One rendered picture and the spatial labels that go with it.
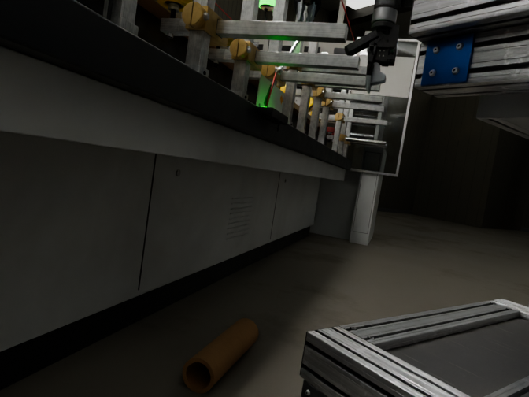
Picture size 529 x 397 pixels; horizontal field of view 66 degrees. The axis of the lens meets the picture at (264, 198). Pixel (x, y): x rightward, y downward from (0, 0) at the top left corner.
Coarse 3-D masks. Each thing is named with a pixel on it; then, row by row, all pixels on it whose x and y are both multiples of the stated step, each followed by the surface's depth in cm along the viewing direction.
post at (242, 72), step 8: (248, 0) 111; (256, 0) 111; (248, 8) 111; (256, 8) 112; (248, 16) 111; (256, 16) 113; (248, 40) 111; (240, 64) 112; (248, 64) 113; (240, 72) 112; (248, 72) 114; (232, 80) 112; (240, 80) 112; (232, 88) 113; (240, 88) 112
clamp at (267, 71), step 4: (264, 68) 133; (268, 68) 132; (272, 68) 132; (264, 72) 133; (268, 72) 132; (272, 72) 132; (264, 76) 135; (268, 76) 133; (272, 76) 134; (276, 76) 135; (280, 76) 138; (276, 80) 137; (280, 80) 139; (276, 84) 143; (280, 84) 142; (284, 84) 144
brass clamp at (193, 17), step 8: (184, 8) 86; (192, 8) 85; (200, 8) 85; (208, 8) 86; (184, 16) 86; (192, 16) 85; (200, 16) 85; (208, 16) 86; (216, 16) 90; (192, 24) 85; (200, 24) 86; (208, 24) 87; (216, 24) 91; (208, 32) 88; (216, 40) 93; (224, 40) 96
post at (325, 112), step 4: (328, 88) 229; (332, 88) 230; (324, 108) 230; (328, 108) 229; (324, 112) 230; (328, 112) 230; (324, 116) 230; (328, 116) 232; (324, 120) 230; (320, 124) 231; (324, 124) 230; (320, 128) 231; (324, 128) 230; (320, 132) 231; (324, 132) 230; (320, 136) 231; (324, 136) 231; (320, 140) 231; (324, 140) 233
